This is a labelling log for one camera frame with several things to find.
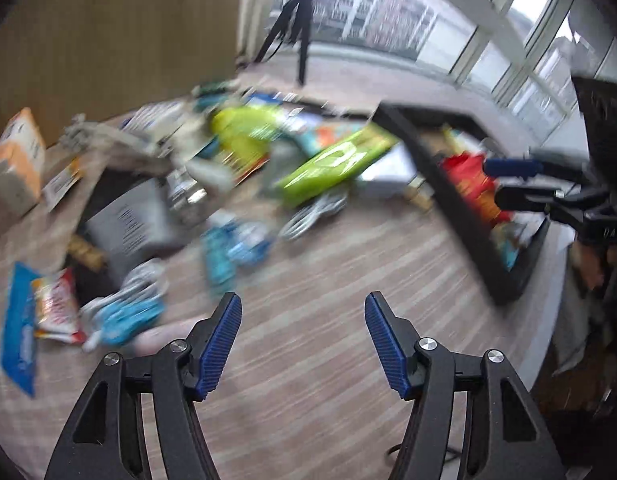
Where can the blue tape roll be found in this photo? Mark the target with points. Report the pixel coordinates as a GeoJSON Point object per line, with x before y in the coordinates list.
{"type": "Point", "coordinates": [236, 252]}

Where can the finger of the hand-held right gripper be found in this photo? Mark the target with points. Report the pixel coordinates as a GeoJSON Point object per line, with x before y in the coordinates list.
{"type": "Point", "coordinates": [528, 199]}
{"type": "Point", "coordinates": [513, 169]}

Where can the grey sachet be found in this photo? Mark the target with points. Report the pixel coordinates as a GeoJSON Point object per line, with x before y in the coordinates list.
{"type": "Point", "coordinates": [133, 220]}

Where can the black storage tray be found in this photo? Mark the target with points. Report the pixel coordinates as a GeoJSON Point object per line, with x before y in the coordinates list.
{"type": "Point", "coordinates": [453, 200]}

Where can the yellow white sachet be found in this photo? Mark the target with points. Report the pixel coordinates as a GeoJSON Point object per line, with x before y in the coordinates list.
{"type": "Point", "coordinates": [61, 185]}

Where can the colourful printed packet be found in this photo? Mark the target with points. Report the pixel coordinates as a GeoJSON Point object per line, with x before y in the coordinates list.
{"type": "Point", "coordinates": [328, 136]}

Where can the person's right hand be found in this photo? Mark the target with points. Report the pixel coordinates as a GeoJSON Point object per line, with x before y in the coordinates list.
{"type": "Point", "coordinates": [593, 265]}

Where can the steel clothes clip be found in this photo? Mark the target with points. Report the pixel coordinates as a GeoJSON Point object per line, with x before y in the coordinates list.
{"type": "Point", "coordinates": [186, 195]}

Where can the black tripod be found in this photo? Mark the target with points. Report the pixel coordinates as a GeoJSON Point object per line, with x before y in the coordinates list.
{"type": "Point", "coordinates": [301, 25]}

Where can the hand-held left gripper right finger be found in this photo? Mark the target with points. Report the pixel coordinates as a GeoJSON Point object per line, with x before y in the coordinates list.
{"type": "Point", "coordinates": [386, 345]}

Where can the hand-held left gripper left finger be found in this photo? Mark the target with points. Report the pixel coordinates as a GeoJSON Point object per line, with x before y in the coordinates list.
{"type": "Point", "coordinates": [221, 345]}

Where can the red white snack packet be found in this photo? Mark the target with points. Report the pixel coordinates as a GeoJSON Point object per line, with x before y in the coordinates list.
{"type": "Point", "coordinates": [58, 305]}

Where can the yellow shuttlecock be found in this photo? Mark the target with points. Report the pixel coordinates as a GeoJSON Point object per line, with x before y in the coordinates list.
{"type": "Point", "coordinates": [243, 135]}

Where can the green tube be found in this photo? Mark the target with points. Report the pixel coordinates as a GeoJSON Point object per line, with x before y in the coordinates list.
{"type": "Point", "coordinates": [333, 165]}

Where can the teal clothespin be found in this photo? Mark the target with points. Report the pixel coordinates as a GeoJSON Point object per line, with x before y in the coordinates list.
{"type": "Point", "coordinates": [128, 312]}

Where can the white charger box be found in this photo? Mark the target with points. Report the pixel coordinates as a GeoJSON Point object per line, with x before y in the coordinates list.
{"type": "Point", "coordinates": [388, 172]}

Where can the white dotted tissue pack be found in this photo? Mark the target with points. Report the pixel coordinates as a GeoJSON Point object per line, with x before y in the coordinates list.
{"type": "Point", "coordinates": [156, 117]}

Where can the orange white tissue pack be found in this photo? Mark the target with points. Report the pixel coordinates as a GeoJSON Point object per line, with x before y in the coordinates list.
{"type": "Point", "coordinates": [18, 160]}

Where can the wooden clothespin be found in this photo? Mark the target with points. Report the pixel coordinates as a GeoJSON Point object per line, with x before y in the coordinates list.
{"type": "Point", "coordinates": [86, 251]}

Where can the blue packet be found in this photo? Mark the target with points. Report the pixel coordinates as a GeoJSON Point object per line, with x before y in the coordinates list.
{"type": "Point", "coordinates": [21, 330]}

